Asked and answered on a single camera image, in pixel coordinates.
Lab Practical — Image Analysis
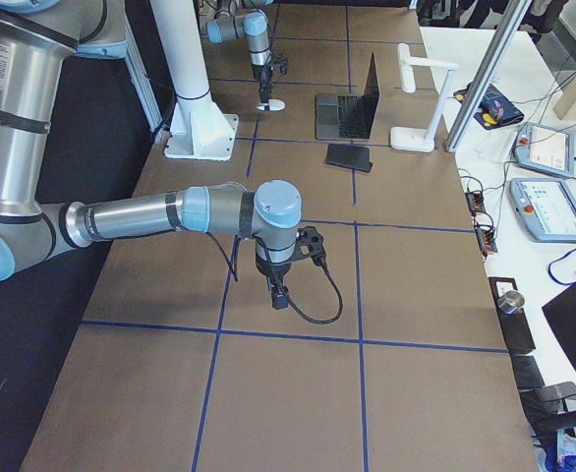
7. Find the space pattern pencil case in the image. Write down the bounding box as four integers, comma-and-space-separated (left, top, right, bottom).
473, 84, 524, 130

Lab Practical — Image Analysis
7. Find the far teach pendant tablet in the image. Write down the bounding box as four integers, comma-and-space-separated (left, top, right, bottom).
512, 123, 574, 178

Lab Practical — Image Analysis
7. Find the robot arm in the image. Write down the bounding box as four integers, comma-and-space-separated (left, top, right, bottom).
0, 1, 325, 291
205, 1, 289, 112

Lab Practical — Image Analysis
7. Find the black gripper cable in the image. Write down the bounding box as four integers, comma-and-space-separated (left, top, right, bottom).
203, 230, 344, 325

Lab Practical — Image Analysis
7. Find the white desk lamp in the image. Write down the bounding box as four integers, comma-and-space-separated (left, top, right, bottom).
389, 43, 460, 152

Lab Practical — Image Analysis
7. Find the aluminium frame post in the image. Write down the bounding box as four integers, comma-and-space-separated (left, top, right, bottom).
444, 0, 532, 153

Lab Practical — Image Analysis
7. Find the teach pendant tablet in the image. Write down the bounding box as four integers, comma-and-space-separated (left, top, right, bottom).
512, 123, 574, 178
508, 178, 576, 243

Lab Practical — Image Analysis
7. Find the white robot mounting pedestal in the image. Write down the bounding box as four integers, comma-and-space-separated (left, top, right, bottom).
150, 0, 239, 161

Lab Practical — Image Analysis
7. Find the near teach pendant tablet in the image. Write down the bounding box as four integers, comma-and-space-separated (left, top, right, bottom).
508, 178, 576, 243

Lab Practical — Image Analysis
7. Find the small relay board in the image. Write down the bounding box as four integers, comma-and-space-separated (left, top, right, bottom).
465, 191, 486, 216
474, 223, 497, 257

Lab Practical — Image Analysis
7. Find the grey laptop computer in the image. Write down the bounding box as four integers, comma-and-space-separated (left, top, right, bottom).
315, 53, 379, 141

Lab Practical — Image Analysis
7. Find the black mouse pad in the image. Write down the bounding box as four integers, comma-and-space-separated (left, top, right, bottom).
325, 144, 373, 173

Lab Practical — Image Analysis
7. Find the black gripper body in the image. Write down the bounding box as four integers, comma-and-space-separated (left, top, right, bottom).
256, 53, 289, 87
254, 226, 325, 290

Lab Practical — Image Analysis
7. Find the metal cylinder weight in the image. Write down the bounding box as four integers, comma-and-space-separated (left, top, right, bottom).
497, 290, 525, 316

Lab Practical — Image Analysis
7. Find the blue lanyard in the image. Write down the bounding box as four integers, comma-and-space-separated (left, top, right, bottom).
547, 240, 576, 286

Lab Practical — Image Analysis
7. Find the white wireless mouse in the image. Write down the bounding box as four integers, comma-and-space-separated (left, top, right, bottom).
257, 98, 285, 112

